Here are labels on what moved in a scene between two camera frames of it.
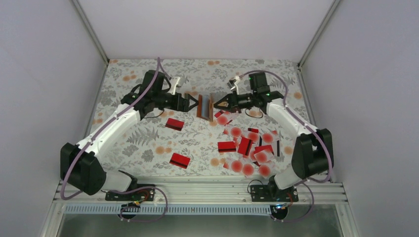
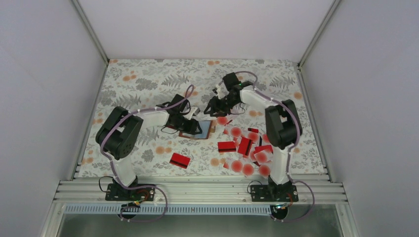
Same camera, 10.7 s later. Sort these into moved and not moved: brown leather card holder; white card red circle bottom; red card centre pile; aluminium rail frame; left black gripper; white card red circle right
Moved: left black gripper; brown leather card holder
Not moved: aluminium rail frame; white card red circle right; white card red circle bottom; red card centre pile
